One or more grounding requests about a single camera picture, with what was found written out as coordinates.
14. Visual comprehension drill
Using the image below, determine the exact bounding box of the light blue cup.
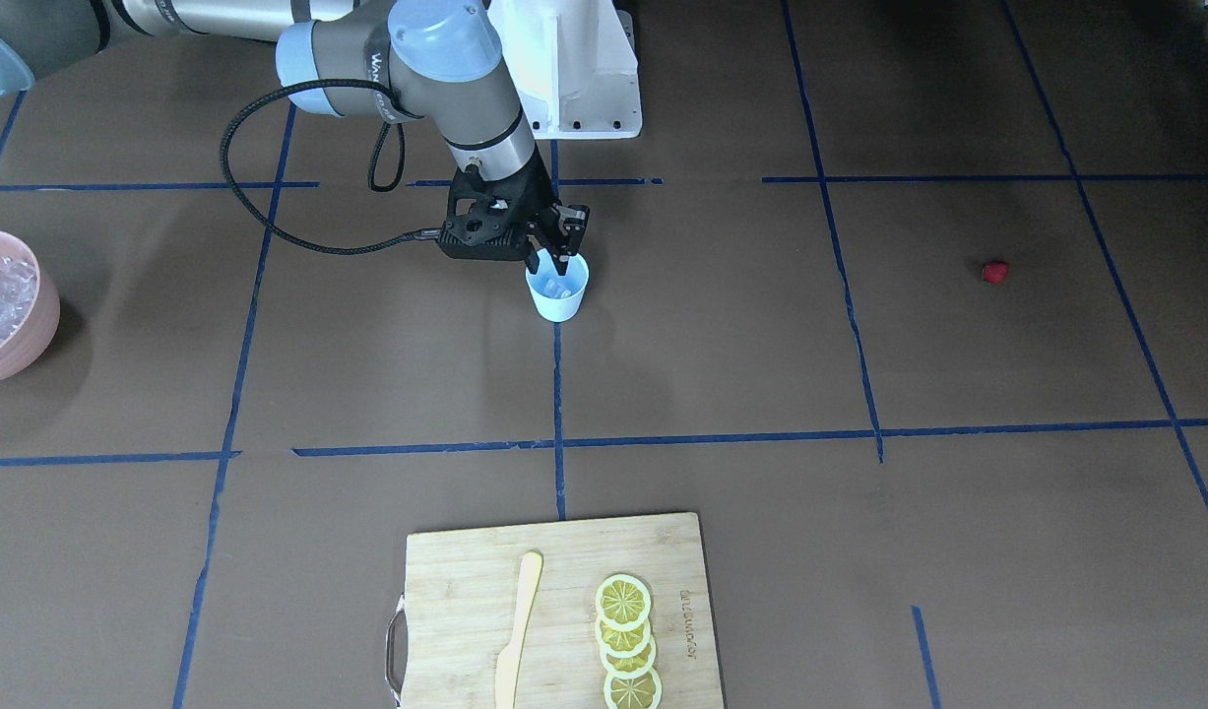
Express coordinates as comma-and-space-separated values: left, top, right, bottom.
524, 248, 591, 322

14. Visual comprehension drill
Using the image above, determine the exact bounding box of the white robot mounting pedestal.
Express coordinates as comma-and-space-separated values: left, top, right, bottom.
487, 1, 643, 141

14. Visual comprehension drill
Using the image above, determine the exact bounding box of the lemon slice top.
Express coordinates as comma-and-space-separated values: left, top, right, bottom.
594, 573, 654, 630

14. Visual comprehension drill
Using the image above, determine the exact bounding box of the yellow plastic knife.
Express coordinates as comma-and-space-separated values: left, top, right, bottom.
492, 550, 544, 708

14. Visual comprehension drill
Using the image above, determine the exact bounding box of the wooden cutting board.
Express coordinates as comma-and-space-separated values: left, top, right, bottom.
387, 512, 725, 708

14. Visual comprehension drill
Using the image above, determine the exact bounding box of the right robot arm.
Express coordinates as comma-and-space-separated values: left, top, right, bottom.
0, 1, 590, 275

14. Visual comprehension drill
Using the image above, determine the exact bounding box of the pink bowl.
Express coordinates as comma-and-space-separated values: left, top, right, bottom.
0, 229, 60, 380

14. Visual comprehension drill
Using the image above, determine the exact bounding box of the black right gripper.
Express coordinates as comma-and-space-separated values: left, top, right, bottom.
437, 158, 591, 277

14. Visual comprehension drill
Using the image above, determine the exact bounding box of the red strawberry on table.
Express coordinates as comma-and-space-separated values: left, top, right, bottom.
981, 260, 1010, 286

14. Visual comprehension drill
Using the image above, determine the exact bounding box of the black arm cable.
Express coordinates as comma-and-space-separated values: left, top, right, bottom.
220, 79, 447, 256

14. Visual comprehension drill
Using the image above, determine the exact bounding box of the lemon slice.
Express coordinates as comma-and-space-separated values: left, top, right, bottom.
596, 620, 652, 659
599, 638, 660, 680
594, 573, 654, 630
603, 669, 663, 709

